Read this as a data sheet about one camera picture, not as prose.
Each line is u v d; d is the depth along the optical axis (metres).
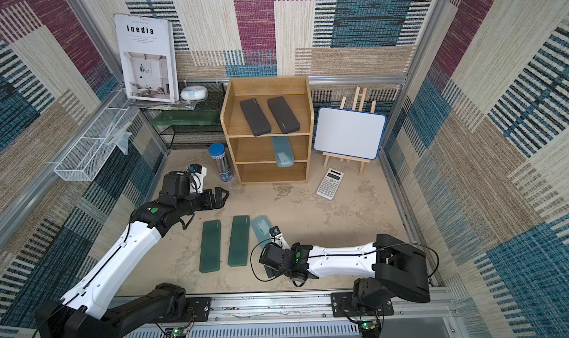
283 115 0.85
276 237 0.73
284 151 0.94
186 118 0.97
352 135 0.99
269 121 0.84
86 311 0.38
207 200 0.68
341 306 0.73
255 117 0.85
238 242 0.89
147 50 0.78
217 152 0.94
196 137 1.19
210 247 0.89
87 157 0.72
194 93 0.87
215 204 0.69
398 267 0.43
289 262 0.61
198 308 0.73
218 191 0.70
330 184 1.05
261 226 0.91
